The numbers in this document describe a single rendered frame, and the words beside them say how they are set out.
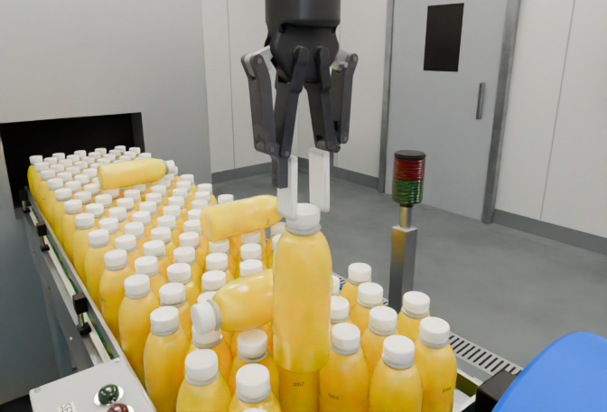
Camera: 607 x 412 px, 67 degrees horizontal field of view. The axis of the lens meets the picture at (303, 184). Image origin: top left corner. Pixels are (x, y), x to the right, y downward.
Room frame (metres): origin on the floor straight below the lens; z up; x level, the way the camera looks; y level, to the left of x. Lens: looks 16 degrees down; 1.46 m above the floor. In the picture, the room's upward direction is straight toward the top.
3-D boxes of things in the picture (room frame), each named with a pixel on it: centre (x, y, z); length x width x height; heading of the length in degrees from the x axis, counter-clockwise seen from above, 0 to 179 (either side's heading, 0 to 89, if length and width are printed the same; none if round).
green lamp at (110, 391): (0.41, 0.21, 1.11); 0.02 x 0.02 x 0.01
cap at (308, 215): (0.49, 0.00, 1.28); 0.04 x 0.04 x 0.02
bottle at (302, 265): (0.49, 0.00, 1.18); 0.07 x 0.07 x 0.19
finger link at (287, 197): (0.47, 0.02, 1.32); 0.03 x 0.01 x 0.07; 36
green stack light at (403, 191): (0.90, -0.21, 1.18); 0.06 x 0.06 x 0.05
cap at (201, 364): (0.48, 0.12, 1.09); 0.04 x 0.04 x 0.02
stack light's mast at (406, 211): (0.90, -0.21, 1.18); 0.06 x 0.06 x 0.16
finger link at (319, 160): (0.50, -0.02, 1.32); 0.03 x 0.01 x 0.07; 36
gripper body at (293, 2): (0.49, 0.00, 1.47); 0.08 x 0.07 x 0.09; 126
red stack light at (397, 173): (0.90, -0.21, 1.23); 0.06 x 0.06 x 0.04
